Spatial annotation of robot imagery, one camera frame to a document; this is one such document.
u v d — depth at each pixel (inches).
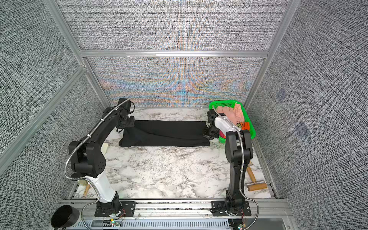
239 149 21.2
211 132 33.1
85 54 34.1
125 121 29.3
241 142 19.5
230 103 44.6
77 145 18.3
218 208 28.8
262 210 28.0
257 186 31.1
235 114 41.8
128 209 28.8
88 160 18.9
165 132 39.9
